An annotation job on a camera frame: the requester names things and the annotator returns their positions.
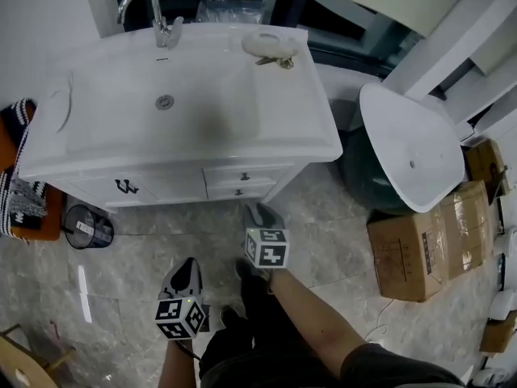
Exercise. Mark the person's black trousers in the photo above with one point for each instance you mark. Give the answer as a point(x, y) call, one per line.
point(258, 338)

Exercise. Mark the white soap dish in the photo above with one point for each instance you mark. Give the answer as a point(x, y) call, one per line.
point(268, 43)

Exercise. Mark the person's dark shirt sleeve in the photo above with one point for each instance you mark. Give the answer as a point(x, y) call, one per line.
point(396, 368)

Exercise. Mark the chrome sink drain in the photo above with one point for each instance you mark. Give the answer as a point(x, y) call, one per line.
point(165, 102)

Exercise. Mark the person's left forearm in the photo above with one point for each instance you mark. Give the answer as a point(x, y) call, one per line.
point(177, 364)

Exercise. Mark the person's left black shoe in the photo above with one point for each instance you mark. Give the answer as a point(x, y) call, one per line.
point(230, 317)

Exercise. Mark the dark green pedestal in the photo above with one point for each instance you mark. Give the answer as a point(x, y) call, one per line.
point(363, 172)

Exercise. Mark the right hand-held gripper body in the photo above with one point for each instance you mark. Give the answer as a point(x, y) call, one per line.
point(268, 251)

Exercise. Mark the taped cardboard box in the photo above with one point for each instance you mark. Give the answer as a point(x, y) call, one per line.
point(468, 229)

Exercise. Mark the white vanity cabinet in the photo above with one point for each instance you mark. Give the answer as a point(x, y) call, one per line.
point(169, 188)

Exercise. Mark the flat cardboard box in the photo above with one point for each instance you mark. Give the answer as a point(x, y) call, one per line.
point(498, 334)

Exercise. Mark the clear plastic bag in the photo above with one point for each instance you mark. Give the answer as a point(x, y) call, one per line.
point(228, 10)

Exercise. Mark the bunch of keys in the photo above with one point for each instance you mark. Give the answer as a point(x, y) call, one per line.
point(276, 60)

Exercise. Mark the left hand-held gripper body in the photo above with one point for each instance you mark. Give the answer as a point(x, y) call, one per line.
point(177, 317)

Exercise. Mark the wooden chair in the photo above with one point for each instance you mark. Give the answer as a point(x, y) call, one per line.
point(24, 366)

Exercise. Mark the large cardboard box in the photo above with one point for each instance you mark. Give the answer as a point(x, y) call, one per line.
point(404, 253)

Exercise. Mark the black white striped cloth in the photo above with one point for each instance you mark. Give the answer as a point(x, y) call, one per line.
point(18, 200)

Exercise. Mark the white plastic fixture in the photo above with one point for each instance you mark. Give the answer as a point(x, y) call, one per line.
point(503, 303)

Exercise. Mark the person's right forearm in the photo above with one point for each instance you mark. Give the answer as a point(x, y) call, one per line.
point(311, 317)

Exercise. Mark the loose white wash basin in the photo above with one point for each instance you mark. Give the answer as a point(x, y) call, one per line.
point(408, 144)

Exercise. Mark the small cardboard box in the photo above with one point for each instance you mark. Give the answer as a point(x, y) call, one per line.
point(482, 164)

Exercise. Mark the orange stool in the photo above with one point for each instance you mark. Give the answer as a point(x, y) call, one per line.
point(50, 216)

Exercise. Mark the white drawer with black knob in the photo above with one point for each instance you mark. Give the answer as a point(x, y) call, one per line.
point(226, 193)
point(226, 175)

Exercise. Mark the white ceramic sink top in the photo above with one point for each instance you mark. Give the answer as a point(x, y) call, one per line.
point(182, 103)

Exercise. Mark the black mesh waste bin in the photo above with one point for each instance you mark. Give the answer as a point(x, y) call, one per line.
point(87, 228)

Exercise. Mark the chrome faucet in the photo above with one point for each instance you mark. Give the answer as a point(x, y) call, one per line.
point(159, 22)

